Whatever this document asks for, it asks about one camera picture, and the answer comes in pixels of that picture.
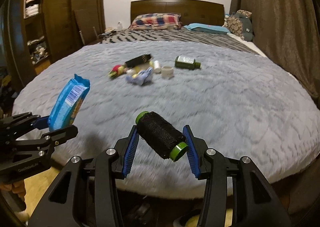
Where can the plaid pillow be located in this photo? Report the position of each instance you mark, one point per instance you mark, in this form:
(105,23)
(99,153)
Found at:
(156,21)

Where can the white bottle on nightstand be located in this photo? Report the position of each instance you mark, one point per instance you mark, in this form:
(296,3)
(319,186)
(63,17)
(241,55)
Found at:
(119,26)

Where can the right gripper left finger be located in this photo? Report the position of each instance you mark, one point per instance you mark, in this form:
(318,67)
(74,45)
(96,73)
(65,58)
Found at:
(84,193)

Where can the brown wooden wardrobe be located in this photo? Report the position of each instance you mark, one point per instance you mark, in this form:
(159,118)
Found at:
(57,21)

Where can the white small bottle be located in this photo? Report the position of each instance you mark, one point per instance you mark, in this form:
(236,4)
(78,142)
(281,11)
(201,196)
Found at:
(157,67)

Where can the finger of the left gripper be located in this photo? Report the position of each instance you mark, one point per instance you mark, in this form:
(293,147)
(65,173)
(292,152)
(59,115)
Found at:
(57,135)
(25,120)

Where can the brown curtain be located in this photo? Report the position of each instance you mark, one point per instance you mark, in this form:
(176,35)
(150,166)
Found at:
(288,33)

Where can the grey fluffy blanket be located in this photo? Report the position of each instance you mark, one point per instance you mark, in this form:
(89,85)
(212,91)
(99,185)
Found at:
(240,103)

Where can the green flat bottle white label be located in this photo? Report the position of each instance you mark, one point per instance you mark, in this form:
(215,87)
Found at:
(187,63)

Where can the black thread spool green ends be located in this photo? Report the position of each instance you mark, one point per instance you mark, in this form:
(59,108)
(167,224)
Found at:
(161,136)

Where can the white tape roll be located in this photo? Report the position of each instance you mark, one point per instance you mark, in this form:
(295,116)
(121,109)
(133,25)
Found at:
(167,72)

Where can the red yellow pompom scrunchie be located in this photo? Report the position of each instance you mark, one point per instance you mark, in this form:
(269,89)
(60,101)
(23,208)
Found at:
(117,70)

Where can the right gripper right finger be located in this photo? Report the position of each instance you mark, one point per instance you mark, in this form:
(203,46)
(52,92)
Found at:
(255,202)

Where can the black grey zigzag bedsheet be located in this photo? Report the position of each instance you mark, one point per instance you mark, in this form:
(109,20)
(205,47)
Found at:
(222,40)

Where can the blue pillow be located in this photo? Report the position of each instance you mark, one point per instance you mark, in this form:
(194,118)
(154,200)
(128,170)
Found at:
(212,29)

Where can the black rectangular tube box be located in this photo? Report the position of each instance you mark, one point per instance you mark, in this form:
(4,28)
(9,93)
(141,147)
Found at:
(145,58)

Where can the dark wooden headboard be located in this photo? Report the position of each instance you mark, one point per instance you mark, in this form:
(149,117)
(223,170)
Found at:
(191,11)

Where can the blue snack packet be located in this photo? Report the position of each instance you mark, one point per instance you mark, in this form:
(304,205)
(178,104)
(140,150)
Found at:
(68,103)

